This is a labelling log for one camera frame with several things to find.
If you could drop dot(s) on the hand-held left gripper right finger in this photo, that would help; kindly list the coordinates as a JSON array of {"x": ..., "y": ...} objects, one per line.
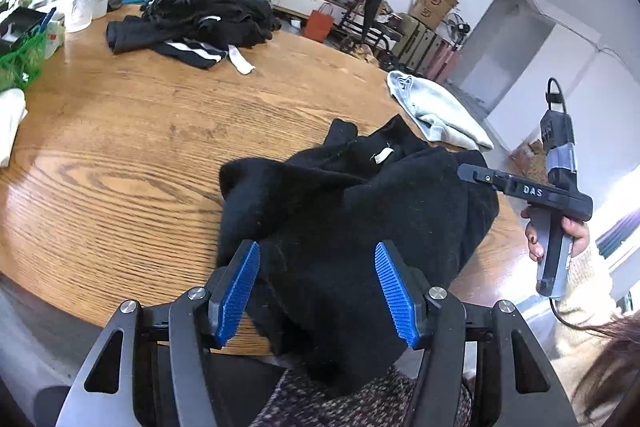
[{"x": 397, "y": 299}]

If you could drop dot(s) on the clear plastic container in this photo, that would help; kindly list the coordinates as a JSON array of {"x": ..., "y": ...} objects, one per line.
[{"x": 55, "y": 39}]

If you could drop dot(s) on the person's right forearm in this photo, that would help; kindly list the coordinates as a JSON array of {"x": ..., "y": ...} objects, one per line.
[{"x": 590, "y": 297}]

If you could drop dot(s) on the small white pot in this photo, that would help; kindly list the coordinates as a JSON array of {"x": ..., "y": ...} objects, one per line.
[{"x": 101, "y": 4}]

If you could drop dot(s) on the black stroller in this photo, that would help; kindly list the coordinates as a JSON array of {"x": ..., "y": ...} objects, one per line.
[{"x": 367, "y": 27}]

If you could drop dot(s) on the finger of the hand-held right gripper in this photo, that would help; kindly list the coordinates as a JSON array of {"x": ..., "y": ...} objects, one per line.
[{"x": 482, "y": 176}]

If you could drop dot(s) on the black knit sweater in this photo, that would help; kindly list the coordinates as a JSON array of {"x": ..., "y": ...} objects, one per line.
[{"x": 350, "y": 232}]

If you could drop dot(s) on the person's hair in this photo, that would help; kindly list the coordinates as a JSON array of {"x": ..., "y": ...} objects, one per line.
[{"x": 615, "y": 372}]

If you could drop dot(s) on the white cloth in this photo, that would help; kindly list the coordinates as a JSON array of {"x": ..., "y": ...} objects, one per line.
[{"x": 10, "y": 127}]

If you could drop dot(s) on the orange paper bag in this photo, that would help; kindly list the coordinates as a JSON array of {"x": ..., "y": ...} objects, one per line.
[{"x": 319, "y": 24}]

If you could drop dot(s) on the person's right hand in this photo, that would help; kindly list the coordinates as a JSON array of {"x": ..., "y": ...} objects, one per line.
[{"x": 579, "y": 237}]

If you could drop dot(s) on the flat black garment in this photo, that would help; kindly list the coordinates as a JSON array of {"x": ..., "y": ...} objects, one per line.
[{"x": 130, "y": 34}]

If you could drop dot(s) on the black standing fan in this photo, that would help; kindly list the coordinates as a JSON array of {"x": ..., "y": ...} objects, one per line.
[{"x": 457, "y": 27}]

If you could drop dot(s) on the person's tweed skirt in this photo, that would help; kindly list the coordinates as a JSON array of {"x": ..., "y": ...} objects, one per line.
[{"x": 360, "y": 402}]

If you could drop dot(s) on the olive suitcase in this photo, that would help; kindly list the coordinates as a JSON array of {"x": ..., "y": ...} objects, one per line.
[{"x": 417, "y": 39}]

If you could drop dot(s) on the black umbrella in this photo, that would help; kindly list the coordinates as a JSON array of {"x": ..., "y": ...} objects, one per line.
[{"x": 375, "y": 4}]

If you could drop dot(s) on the white plant pot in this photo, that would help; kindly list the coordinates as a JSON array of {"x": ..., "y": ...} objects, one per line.
[{"x": 80, "y": 9}]

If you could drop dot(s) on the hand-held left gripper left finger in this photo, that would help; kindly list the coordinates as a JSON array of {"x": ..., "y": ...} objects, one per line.
[{"x": 237, "y": 299}]

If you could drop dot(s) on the pile of black clothes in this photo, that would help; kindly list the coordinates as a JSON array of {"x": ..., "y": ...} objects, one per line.
[{"x": 215, "y": 7}]

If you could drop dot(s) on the pink suitcase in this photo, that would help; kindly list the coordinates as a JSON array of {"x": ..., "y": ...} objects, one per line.
[{"x": 444, "y": 62}]

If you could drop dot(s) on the white folded sweater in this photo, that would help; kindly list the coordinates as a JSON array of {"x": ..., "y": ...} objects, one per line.
[{"x": 445, "y": 112}]

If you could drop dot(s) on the yellow patterned bag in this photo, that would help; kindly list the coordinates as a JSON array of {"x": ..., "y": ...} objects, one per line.
[{"x": 529, "y": 159}]

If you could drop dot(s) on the green plastic basket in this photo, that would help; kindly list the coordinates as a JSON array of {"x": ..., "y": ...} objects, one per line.
[{"x": 20, "y": 62}]

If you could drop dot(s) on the black garment with white stripes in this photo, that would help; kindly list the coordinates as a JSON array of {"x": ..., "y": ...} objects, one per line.
[{"x": 192, "y": 52}]

